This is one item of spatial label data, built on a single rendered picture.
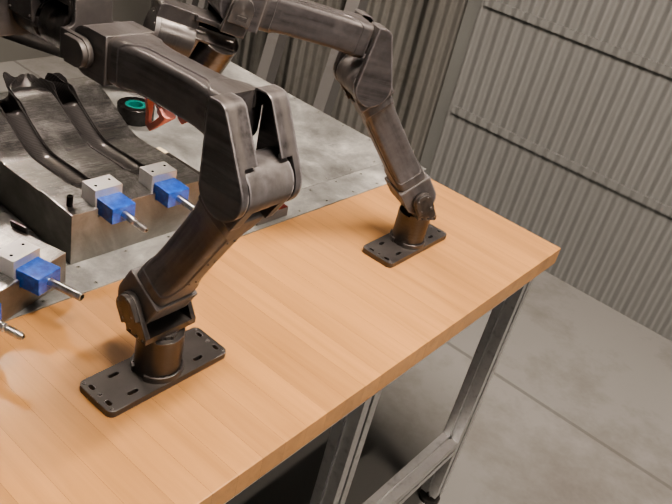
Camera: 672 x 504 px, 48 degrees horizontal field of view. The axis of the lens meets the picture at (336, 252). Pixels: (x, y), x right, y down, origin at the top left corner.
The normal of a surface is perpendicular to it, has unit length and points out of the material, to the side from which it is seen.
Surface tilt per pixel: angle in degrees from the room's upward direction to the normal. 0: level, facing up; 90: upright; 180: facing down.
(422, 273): 0
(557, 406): 0
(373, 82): 90
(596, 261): 90
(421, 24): 90
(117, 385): 0
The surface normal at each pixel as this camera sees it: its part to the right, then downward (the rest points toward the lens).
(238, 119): 0.76, 0.05
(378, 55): 0.39, 0.56
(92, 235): 0.73, 0.48
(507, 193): -0.63, 0.29
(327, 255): 0.21, -0.83
